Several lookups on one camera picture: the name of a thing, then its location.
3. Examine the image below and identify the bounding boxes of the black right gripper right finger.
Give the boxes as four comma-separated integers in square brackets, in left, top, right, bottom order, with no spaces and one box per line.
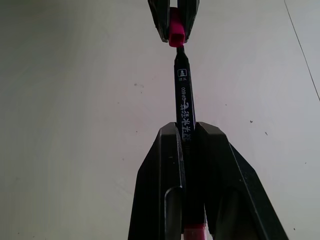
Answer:
[196,121,291,240]

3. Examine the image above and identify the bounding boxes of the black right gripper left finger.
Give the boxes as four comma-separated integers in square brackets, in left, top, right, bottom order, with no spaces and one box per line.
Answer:
[127,121,187,240]

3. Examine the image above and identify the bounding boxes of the black marker with pink end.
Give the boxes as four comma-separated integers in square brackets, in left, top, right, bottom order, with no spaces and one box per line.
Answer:
[172,46,208,240]

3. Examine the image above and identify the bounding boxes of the pink marker cap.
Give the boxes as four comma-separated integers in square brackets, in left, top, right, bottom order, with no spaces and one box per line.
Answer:
[167,6,188,49]

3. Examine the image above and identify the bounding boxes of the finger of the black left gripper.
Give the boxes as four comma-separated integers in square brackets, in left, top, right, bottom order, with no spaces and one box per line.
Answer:
[177,0,201,43]
[147,0,173,44]

